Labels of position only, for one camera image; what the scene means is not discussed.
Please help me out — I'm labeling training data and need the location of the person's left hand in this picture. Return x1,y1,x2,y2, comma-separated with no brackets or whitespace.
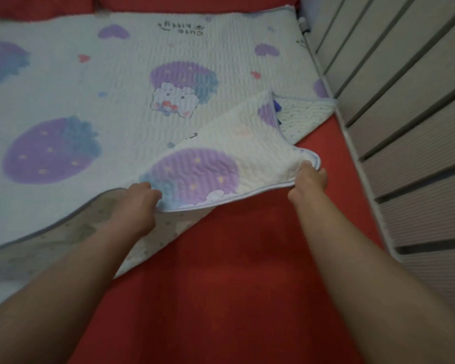
107,182,163,239

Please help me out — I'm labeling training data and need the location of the person's right hand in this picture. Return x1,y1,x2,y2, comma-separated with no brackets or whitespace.
287,161,329,204

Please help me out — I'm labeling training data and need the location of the white quilted strawberry print blanket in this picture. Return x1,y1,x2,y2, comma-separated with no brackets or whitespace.
0,4,338,315

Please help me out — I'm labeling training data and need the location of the person's right forearm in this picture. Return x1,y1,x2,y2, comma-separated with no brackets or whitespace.
288,189,455,364

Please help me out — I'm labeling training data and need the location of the person's left forearm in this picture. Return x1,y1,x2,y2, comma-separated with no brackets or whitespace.
0,218,145,364

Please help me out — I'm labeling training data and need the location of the red bed sheet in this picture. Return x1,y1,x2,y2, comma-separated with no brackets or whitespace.
66,113,387,364

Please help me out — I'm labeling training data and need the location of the red pillow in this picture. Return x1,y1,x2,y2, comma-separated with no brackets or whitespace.
0,0,300,22

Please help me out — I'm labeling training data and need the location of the beige slatted bed rail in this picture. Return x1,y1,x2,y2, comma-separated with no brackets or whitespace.
307,0,455,319

